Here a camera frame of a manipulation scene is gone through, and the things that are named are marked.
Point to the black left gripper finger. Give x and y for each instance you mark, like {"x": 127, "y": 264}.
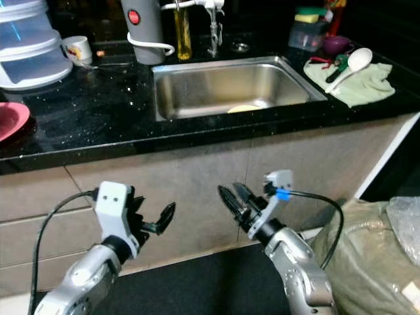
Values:
{"x": 167, "y": 220}

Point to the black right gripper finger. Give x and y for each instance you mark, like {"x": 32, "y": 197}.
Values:
{"x": 233, "y": 205}
{"x": 243, "y": 192}

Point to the pink plate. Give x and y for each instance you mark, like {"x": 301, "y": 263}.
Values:
{"x": 13, "y": 121}

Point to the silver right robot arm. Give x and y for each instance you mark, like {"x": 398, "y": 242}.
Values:
{"x": 298, "y": 262}

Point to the grey tiled counter cabinet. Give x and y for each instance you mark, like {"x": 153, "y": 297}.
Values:
{"x": 190, "y": 184}

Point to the black floor mat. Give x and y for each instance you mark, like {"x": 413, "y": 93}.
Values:
{"x": 203, "y": 282}

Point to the yellow plate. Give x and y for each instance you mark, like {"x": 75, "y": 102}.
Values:
{"x": 244, "y": 109}

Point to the stainless steel sink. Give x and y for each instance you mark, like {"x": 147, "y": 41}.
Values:
{"x": 230, "y": 85}

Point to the olive green sack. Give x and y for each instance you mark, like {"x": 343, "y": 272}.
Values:
{"x": 367, "y": 256}

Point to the round metal counter fitting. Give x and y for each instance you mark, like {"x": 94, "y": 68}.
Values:
{"x": 241, "y": 47}

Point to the small red utensil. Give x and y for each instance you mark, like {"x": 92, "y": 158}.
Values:
{"x": 318, "y": 60}

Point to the clear plastic bag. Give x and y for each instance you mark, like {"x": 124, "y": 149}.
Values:
{"x": 405, "y": 223}

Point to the long metal spoon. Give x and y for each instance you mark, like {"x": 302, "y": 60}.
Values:
{"x": 111, "y": 65}

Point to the yellow oil glass bottle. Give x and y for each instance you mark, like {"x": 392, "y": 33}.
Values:
{"x": 182, "y": 38}

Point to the light green dish cloth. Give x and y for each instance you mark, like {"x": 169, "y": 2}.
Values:
{"x": 371, "y": 85}

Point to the clear plastic container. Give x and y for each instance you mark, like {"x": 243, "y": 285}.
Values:
{"x": 305, "y": 37}

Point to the white and metal faucet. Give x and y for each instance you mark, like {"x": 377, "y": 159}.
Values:
{"x": 214, "y": 26}

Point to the purple bowl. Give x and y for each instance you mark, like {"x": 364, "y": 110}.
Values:
{"x": 336, "y": 44}

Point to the white plastic ladle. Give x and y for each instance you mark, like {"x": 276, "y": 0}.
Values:
{"x": 359, "y": 59}

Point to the white printed mug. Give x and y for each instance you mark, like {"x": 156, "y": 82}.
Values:
{"x": 77, "y": 50}

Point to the grey kettle with red button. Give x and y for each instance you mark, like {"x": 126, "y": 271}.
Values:
{"x": 144, "y": 36}

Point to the yellow green sponge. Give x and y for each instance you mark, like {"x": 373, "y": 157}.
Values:
{"x": 308, "y": 16}

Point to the white stacked plastic container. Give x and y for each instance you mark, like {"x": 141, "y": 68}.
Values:
{"x": 33, "y": 59}

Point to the red and yellow object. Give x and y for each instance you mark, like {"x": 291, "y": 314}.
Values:
{"x": 335, "y": 13}

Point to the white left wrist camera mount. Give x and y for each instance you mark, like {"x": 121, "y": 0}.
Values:
{"x": 113, "y": 210}

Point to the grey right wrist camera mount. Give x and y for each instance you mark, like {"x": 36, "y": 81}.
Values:
{"x": 279, "y": 180}

